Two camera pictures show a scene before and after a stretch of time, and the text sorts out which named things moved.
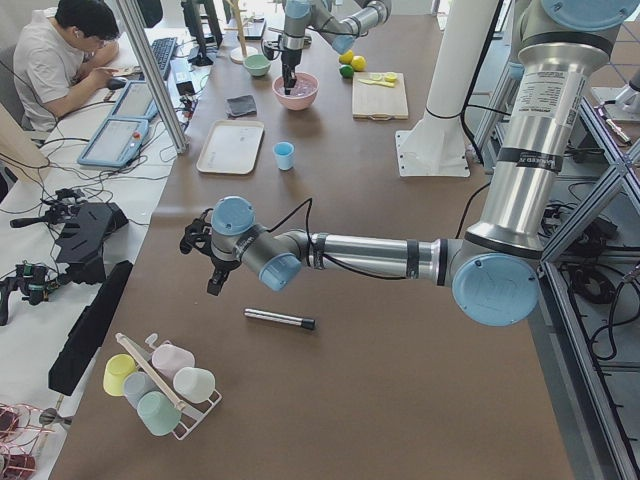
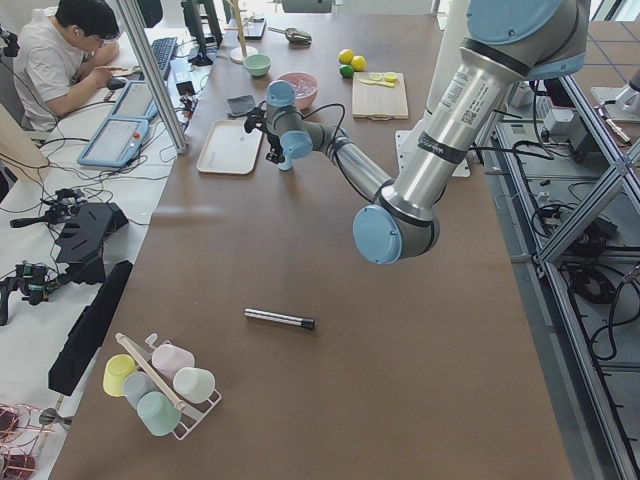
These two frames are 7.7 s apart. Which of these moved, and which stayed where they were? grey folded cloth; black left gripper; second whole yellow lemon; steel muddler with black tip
Moved: black left gripper
Stayed: steel muddler with black tip; grey folded cloth; second whole yellow lemon
